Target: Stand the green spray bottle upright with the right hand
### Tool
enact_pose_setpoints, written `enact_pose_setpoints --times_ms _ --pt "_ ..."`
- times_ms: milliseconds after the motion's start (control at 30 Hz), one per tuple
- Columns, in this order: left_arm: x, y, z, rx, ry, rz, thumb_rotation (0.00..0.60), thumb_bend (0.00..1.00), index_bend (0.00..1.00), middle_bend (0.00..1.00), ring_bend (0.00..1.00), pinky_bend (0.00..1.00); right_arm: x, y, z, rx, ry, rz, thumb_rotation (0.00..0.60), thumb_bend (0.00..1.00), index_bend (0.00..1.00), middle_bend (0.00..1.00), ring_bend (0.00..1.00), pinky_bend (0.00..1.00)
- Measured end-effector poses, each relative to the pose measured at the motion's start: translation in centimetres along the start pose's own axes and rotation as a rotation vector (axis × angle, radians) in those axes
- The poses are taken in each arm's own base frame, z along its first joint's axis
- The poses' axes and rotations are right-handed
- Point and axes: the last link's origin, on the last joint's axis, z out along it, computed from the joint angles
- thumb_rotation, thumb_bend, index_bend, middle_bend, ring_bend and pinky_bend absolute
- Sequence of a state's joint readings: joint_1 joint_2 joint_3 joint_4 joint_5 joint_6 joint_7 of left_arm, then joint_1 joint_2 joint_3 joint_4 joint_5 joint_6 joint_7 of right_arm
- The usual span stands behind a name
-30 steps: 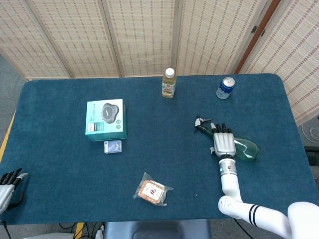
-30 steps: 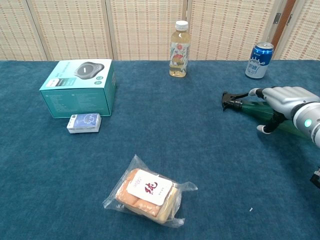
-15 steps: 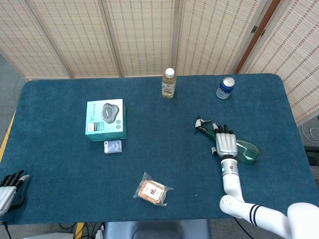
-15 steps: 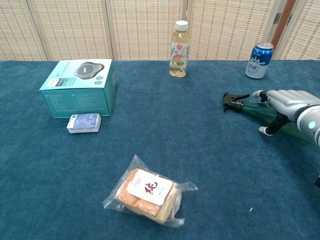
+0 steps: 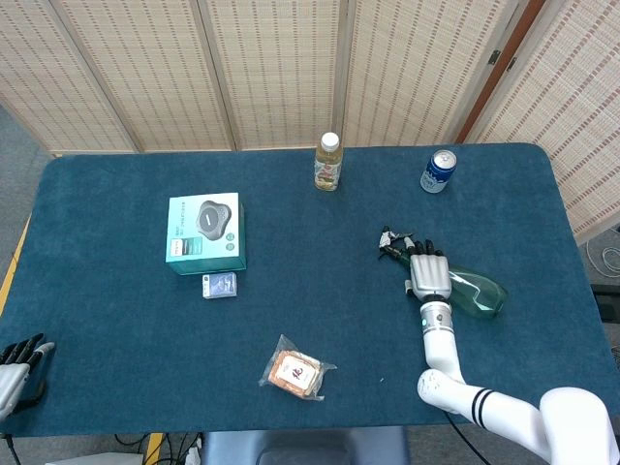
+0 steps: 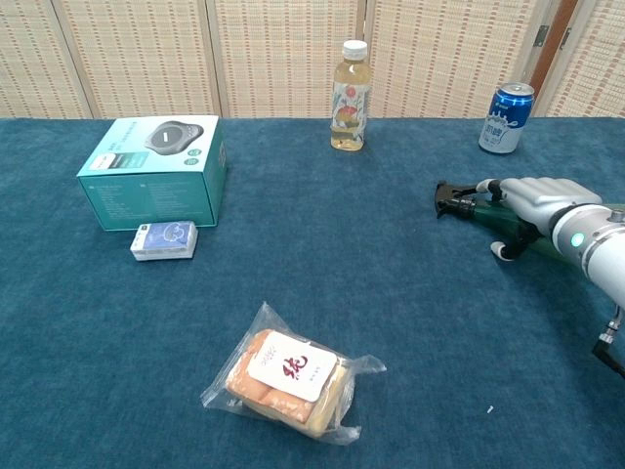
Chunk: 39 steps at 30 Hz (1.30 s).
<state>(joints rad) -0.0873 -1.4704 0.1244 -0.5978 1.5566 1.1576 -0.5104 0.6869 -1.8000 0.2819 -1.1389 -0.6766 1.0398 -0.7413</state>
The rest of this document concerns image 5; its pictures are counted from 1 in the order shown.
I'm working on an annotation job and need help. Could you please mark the woven bamboo folding screen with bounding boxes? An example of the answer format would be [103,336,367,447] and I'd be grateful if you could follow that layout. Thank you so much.
[0,0,620,243]

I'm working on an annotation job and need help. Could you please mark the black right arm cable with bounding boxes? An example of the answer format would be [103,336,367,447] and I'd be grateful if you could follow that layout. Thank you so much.
[445,411,490,465]

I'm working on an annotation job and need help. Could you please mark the yellow tea drink bottle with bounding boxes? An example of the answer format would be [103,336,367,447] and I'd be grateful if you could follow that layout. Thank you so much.
[313,131,345,193]

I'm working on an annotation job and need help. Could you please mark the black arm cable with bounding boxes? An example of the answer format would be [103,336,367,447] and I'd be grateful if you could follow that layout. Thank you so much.
[0,432,23,465]
[445,411,490,465]

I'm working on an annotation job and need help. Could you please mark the black equipment block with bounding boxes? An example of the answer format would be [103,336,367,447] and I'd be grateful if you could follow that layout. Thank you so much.
[591,284,620,324]

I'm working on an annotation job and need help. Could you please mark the white floor cable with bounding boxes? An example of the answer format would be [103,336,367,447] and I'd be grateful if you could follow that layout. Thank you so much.
[585,236,620,280]

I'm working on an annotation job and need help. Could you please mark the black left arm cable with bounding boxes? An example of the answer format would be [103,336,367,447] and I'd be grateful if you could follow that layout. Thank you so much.
[0,432,23,465]

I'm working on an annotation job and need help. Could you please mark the teal speakerphone product box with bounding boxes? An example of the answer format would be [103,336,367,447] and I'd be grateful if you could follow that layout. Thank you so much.
[165,192,248,277]

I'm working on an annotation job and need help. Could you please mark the bagged bread snack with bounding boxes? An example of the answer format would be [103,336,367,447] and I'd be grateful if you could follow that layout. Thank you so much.
[258,333,338,402]

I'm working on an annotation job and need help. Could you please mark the blue carpet table mat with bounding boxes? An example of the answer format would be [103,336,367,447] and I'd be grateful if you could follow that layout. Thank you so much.
[0,142,612,437]

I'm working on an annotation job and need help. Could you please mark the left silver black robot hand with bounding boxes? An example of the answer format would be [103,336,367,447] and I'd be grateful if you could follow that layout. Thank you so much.
[0,332,56,422]

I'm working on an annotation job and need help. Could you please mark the small blue white pack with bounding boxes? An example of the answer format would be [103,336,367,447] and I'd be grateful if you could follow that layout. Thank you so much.
[201,271,239,300]

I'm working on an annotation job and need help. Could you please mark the white floor box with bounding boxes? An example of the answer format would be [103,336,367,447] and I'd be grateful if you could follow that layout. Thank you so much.
[46,451,146,465]

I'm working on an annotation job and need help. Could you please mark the black floor cables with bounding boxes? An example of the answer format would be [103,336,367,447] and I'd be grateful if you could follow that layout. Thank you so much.
[113,432,204,465]

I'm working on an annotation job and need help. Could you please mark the brown wooden post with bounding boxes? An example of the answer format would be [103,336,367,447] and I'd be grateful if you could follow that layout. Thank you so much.
[454,0,547,144]

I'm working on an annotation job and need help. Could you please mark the green plastic spray bottle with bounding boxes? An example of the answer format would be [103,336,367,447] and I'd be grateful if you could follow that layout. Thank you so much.
[377,225,510,321]

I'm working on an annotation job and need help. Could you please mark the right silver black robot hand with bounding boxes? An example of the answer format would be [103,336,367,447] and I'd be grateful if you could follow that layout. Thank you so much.
[380,231,454,304]

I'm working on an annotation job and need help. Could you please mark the blue white drink can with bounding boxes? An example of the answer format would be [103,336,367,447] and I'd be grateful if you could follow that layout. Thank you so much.
[419,149,458,195]

